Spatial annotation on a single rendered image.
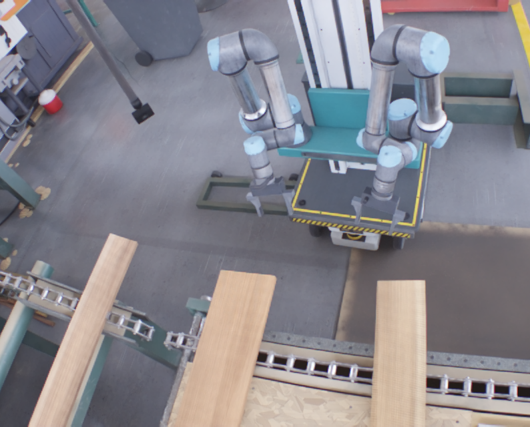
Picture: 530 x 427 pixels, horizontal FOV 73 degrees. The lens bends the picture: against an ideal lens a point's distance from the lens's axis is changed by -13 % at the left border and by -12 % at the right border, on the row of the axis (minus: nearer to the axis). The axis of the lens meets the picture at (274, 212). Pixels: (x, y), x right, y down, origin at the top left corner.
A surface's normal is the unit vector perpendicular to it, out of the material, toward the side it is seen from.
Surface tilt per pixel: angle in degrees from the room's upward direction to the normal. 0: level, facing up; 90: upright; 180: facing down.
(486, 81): 90
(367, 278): 0
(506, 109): 90
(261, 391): 0
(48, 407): 22
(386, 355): 0
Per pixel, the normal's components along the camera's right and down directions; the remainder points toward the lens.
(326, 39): -0.32, 0.82
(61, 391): 0.11, -0.49
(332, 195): -0.26, -0.56
